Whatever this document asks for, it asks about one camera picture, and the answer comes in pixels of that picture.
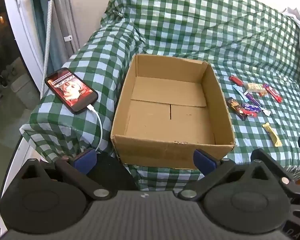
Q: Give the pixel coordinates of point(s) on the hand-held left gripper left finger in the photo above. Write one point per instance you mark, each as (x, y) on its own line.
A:
(85, 160)

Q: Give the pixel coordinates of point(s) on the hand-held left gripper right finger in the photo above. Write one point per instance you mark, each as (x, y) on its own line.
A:
(205, 162)

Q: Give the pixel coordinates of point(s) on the gold snack bar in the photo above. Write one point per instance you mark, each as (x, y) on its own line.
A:
(272, 133)

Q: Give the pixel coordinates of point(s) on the red and white snack bar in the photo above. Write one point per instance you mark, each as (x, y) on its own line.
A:
(273, 93)

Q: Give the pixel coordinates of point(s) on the dark brown chocolate bar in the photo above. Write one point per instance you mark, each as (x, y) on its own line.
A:
(236, 107)

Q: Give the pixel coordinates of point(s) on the purple chocolate wrapper bar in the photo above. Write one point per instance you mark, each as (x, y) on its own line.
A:
(251, 108)

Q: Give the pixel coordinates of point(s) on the cardboard box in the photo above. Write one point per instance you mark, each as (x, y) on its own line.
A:
(165, 100)

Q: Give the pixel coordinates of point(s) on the beige nougat packet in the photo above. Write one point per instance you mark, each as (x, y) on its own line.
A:
(253, 87)

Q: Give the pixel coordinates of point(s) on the red snack packet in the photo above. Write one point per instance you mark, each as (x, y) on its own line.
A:
(236, 80)

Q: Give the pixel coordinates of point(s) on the thin purple snack bar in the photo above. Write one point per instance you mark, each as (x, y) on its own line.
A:
(252, 99)

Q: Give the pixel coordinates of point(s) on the black smartphone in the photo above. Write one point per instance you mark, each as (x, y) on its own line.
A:
(70, 90)

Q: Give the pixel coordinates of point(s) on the light blue snack bar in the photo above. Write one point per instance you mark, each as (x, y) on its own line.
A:
(240, 90)

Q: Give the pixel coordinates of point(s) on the white curtain clip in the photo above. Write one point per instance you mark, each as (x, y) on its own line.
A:
(68, 38)

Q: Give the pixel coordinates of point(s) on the green checked sofa cover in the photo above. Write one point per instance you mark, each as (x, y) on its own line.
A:
(190, 30)

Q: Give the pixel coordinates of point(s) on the grey curtain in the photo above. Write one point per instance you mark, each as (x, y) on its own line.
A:
(62, 17)

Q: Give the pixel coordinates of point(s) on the white door frame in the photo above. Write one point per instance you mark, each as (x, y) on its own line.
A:
(22, 25)

